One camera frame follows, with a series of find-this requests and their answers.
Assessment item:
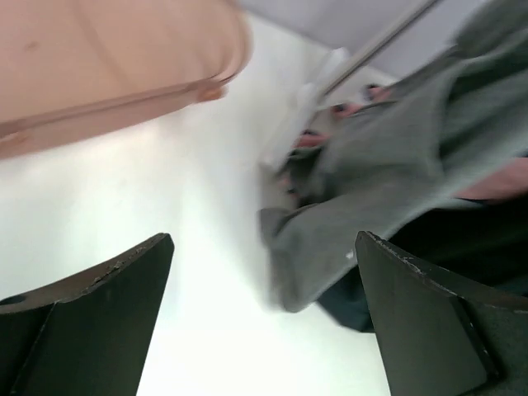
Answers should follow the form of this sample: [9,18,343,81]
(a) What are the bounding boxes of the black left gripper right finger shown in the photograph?
[356,232,527,396]

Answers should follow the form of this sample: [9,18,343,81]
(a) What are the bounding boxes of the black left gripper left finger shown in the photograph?
[1,233,174,396]

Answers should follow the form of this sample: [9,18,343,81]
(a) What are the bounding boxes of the navy blue shorts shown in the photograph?
[317,267,374,333]

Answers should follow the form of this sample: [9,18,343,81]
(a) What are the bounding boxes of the black shorts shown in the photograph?
[389,196,527,297]

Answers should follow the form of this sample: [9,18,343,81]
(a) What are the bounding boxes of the grey shorts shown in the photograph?
[260,1,527,313]

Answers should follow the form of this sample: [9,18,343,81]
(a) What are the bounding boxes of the pink translucent plastic basket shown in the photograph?
[1,1,252,158]

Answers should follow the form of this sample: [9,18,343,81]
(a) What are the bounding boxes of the metal clothes rack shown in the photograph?
[316,0,439,100]

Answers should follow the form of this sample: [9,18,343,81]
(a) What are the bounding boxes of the pink patterned shorts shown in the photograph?
[288,82,528,203]

